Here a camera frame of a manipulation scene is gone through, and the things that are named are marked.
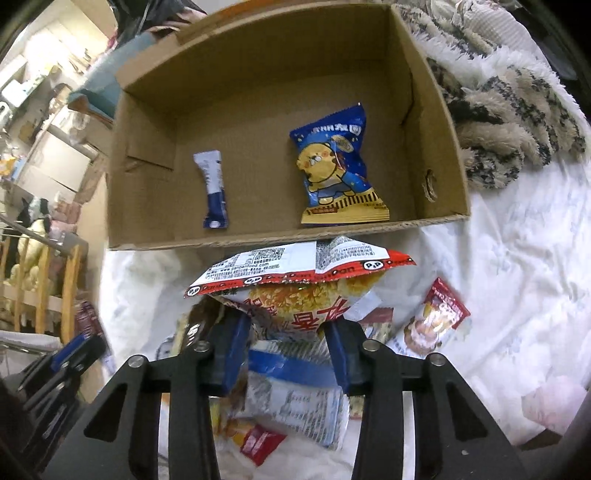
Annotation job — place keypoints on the fuzzy patterned blanket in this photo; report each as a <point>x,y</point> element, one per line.
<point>509,108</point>

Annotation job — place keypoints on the wooden chair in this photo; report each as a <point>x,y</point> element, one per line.
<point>40,280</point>

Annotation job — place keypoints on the small red food sachet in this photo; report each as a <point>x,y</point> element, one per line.
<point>254,441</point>

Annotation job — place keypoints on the red milk tea sachet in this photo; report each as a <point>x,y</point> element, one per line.
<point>433,322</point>

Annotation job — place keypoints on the red white popcorn bag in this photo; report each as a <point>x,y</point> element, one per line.
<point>291,290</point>

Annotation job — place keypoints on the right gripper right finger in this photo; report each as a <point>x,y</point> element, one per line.
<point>345,341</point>

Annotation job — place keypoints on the brown cardboard box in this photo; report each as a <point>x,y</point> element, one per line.
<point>238,81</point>

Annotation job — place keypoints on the white blue snack stick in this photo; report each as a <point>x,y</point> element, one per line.
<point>209,164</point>

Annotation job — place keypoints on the teal lined cardboard box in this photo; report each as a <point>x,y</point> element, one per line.
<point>99,94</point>

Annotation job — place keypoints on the white bed sheet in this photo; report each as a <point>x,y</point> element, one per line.
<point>520,263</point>

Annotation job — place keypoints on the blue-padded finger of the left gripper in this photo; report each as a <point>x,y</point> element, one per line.
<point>71,358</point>

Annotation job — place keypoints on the blue white snack bag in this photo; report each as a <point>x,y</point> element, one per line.
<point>291,384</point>

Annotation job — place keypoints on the blue bear snack bag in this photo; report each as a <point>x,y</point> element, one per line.
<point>335,176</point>

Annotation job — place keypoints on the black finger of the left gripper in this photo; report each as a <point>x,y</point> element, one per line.
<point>96,349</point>

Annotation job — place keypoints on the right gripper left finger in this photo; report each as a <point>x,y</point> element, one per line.
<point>230,350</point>

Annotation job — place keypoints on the black hanging bag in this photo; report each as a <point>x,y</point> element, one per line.
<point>134,17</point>

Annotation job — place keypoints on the brown chocolate bar wrapper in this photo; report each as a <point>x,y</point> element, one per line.
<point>199,321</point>

